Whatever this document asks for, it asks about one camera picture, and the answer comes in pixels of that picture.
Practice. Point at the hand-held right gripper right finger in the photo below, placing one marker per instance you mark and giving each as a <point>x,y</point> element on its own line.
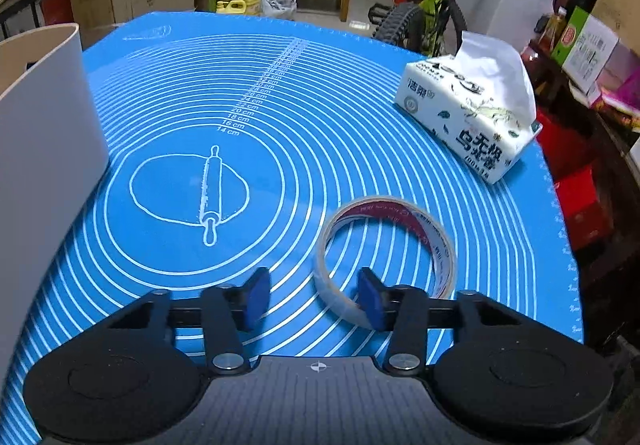
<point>371,300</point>

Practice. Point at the red plastic crate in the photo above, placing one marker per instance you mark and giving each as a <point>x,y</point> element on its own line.
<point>575,175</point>

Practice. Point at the red bucket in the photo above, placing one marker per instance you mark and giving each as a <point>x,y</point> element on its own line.
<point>57,7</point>

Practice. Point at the yellow plastic jug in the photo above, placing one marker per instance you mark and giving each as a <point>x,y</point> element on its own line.
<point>229,7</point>
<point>251,1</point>

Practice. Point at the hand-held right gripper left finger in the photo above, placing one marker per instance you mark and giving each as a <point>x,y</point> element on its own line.
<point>256,300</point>

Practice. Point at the clear plastic bag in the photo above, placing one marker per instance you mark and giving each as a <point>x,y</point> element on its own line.
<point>279,1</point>

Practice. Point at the sauce bottle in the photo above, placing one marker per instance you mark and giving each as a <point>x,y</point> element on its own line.
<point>554,30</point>

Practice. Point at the blue silicone baking mat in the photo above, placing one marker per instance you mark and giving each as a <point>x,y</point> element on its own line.
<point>310,135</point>

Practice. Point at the green white carton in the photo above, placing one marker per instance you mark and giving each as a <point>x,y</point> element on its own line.
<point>587,45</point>

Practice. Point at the clear tape roll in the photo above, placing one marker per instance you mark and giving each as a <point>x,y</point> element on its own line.
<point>442,250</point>

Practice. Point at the white printed tissue pack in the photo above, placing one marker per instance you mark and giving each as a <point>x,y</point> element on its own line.
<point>465,125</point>

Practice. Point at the beige plastic storage bin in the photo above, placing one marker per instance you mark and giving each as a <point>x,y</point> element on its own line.
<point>45,165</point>

